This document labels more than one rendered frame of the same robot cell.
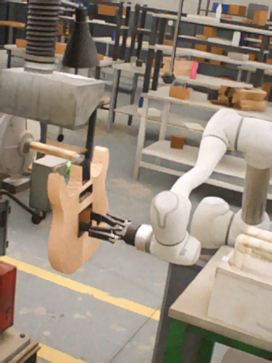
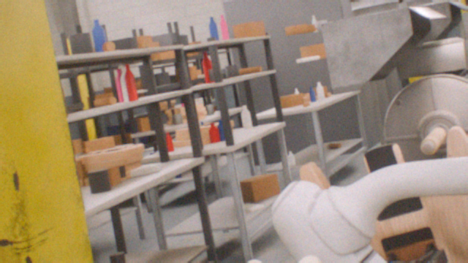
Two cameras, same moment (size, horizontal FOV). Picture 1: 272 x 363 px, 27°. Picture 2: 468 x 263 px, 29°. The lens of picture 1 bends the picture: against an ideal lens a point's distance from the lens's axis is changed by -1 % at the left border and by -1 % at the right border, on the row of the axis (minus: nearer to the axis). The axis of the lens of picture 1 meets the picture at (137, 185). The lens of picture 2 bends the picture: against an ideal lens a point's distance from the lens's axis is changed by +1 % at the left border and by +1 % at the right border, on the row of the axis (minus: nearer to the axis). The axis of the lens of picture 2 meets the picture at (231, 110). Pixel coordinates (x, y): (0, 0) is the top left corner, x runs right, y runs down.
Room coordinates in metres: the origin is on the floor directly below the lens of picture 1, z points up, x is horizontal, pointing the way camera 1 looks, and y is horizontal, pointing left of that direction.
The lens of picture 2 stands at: (1.49, -1.53, 1.48)
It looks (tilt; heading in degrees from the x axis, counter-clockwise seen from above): 3 degrees down; 88
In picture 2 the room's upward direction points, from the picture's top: 10 degrees counter-clockwise
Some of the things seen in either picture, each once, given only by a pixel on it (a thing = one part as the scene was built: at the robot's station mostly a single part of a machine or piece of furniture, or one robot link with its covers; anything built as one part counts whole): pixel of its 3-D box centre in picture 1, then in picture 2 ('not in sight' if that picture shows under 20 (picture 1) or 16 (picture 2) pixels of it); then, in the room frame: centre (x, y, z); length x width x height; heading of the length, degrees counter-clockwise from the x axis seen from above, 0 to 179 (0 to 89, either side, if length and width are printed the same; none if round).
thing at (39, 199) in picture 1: (32, 186); not in sight; (2.26, 0.43, 0.99); 0.24 x 0.21 x 0.26; 68
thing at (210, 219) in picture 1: (211, 221); not in sight; (2.49, -0.36, 0.87); 0.18 x 0.16 x 0.22; 72
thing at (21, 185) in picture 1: (25, 183); not in sight; (2.20, 0.46, 1.02); 0.19 x 0.04 x 0.04; 158
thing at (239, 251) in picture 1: (238, 254); not in sight; (1.52, -0.32, 1.15); 0.03 x 0.03 x 0.09
